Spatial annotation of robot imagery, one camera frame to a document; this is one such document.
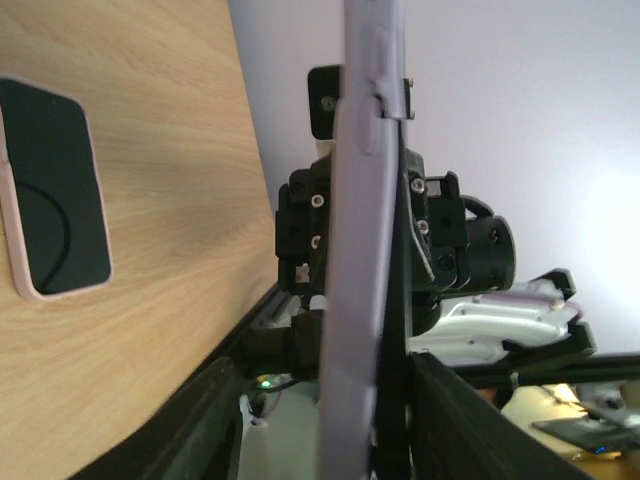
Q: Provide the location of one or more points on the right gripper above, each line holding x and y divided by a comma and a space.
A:
440, 235

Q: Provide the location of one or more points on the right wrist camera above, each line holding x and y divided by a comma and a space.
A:
325, 102

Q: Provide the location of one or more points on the lavender phone case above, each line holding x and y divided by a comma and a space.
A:
363, 190

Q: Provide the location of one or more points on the black screen phone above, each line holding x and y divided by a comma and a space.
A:
55, 190

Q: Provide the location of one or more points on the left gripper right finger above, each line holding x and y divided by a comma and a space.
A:
457, 434

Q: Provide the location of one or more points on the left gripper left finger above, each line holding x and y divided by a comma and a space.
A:
195, 435

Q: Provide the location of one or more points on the pink phone case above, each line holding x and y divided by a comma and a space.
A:
12, 250

